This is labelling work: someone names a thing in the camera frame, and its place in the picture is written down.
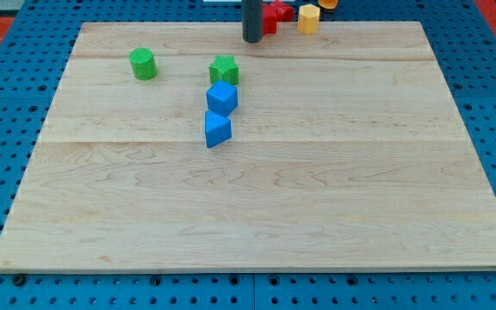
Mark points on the green star block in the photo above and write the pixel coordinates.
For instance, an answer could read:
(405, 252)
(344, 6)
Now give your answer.
(224, 68)

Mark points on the yellow hexagon block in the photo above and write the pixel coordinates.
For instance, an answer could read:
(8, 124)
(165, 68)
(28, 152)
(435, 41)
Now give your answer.
(308, 19)

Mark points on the blue triangle block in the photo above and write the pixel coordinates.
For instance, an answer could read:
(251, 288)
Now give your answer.
(217, 129)

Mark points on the blue cube block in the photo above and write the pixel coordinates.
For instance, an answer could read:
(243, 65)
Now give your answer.
(222, 98)

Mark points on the red block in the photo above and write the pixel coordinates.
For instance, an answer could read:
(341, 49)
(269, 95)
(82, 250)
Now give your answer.
(270, 20)
(284, 12)

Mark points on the green cylinder block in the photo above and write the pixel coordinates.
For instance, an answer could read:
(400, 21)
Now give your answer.
(143, 63)

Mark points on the red block right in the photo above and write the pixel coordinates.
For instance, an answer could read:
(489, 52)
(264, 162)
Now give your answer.
(284, 12)

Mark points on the wooden board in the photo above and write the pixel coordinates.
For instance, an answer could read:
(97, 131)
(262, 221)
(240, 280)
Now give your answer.
(348, 154)

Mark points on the orange block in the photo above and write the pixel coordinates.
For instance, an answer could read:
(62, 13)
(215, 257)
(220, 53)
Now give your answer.
(328, 4)

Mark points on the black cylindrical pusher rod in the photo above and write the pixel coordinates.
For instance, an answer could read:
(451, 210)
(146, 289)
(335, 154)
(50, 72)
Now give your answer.
(252, 20)

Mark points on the red block left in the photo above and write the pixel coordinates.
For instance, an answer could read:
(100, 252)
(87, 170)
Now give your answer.
(270, 20)

